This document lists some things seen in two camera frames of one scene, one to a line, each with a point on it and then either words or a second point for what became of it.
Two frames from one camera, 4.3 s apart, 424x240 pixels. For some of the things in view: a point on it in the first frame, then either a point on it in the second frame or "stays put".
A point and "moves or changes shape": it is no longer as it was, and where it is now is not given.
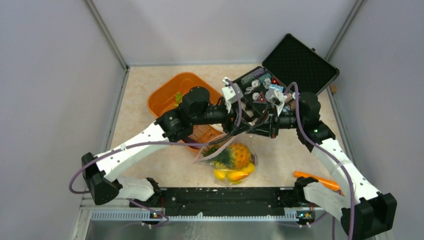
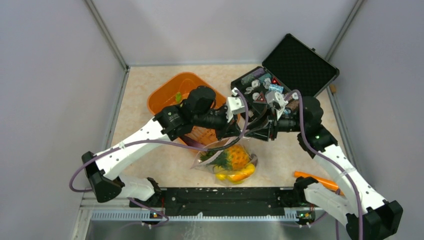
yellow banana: x=249 y=169 stays put
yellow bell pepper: x=220 y=174 moves or changes shape
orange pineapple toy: x=237 y=156 stays put
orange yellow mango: x=236 y=176 stays put
